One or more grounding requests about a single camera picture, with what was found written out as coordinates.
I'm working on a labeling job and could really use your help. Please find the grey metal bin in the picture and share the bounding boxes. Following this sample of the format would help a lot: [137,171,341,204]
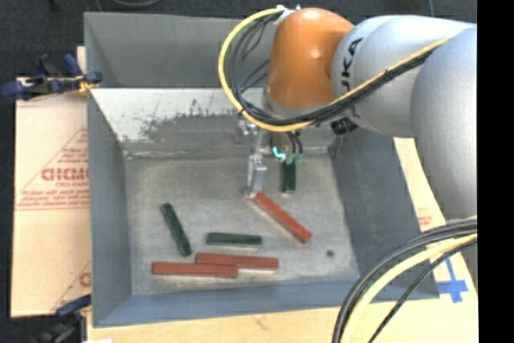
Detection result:
[83,10,441,329]

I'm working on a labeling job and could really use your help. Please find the dark green flat block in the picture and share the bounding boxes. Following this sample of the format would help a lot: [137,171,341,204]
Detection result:
[159,202,194,258]
[280,161,299,196]
[205,231,263,247]

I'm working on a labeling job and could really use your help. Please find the brown cardboard board, red print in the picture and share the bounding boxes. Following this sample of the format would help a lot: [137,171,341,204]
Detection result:
[10,45,478,319]

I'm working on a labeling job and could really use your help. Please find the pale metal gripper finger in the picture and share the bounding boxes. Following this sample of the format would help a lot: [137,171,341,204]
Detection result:
[242,155,259,198]
[256,165,269,194]

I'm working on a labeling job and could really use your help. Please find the red-brown flat block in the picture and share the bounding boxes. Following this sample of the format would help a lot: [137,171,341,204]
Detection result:
[151,260,240,280]
[250,191,313,245]
[194,251,280,273]

